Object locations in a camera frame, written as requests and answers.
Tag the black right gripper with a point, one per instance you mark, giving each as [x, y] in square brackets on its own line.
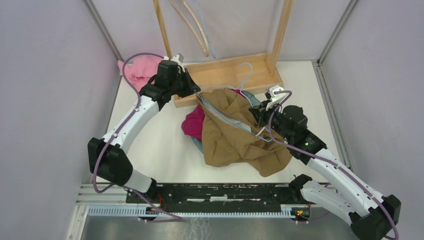
[260, 112]

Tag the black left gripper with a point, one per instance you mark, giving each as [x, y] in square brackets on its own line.
[192, 87]

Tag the brown skirt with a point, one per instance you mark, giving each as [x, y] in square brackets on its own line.
[266, 158]

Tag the magenta cloth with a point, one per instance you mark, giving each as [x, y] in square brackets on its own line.
[193, 124]

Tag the wooden clothes rack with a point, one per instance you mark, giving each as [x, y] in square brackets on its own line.
[232, 71]

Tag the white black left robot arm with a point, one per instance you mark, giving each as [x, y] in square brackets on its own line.
[108, 155]

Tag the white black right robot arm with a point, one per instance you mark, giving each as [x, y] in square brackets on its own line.
[370, 214]

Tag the beige wooden hanger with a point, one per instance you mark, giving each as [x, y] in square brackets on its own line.
[189, 17]

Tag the teal plastic basket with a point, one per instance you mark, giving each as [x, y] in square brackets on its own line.
[250, 97]

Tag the pink crumpled cloth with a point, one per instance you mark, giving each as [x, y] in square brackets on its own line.
[141, 70]

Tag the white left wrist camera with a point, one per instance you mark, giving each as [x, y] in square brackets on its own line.
[178, 58]

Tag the white slotted cable duct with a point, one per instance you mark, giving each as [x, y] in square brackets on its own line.
[147, 212]

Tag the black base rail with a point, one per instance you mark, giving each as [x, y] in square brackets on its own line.
[225, 198]

